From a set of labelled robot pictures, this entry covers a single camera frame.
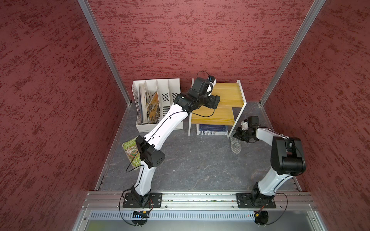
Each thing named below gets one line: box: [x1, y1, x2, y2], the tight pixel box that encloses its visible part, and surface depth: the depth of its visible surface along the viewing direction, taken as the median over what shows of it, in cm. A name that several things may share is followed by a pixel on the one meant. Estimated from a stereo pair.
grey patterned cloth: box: [229, 130, 242, 154], surface depth 94 cm
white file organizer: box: [132, 78, 184, 133], surface depth 99 cm
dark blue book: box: [198, 124, 229, 133], surface depth 99 cm
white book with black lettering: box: [198, 129, 229, 136], surface depth 99 cm
